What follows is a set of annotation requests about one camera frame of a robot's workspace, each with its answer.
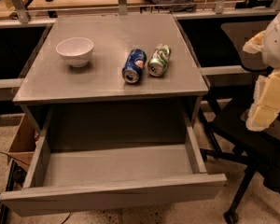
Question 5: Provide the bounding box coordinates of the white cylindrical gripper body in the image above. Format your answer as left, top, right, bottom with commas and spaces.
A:
262, 12, 280, 69

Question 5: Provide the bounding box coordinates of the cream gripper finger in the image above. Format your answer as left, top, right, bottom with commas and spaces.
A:
245, 69, 280, 132
243, 30, 266, 54

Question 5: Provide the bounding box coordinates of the blue pepsi can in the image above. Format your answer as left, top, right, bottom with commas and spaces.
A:
122, 49, 147, 84

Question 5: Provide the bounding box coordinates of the green soda can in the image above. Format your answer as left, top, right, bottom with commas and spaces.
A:
147, 44, 171, 77

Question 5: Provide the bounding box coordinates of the grey cabinet with top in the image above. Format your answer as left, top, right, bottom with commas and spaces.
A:
12, 13, 210, 135

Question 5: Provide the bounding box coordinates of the open grey top drawer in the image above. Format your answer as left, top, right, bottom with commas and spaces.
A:
0, 102, 226, 216

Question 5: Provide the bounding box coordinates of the black office chair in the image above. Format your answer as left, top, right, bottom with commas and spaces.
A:
198, 20, 280, 224

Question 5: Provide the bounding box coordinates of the white ceramic bowl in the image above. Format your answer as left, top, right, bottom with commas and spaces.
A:
56, 37, 94, 67

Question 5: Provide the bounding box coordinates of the brown cardboard box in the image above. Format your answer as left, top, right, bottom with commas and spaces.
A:
7, 115, 35, 171

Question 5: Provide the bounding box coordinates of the metal bracket left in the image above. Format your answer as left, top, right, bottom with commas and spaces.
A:
11, 0, 30, 24

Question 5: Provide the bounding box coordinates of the black floor cable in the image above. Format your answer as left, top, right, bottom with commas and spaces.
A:
0, 150, 31, 167

